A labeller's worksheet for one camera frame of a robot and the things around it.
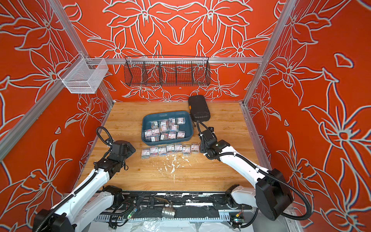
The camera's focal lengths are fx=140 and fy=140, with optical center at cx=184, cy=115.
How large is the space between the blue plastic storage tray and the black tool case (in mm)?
50

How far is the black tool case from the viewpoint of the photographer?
3.46 feet

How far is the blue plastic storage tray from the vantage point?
96cm
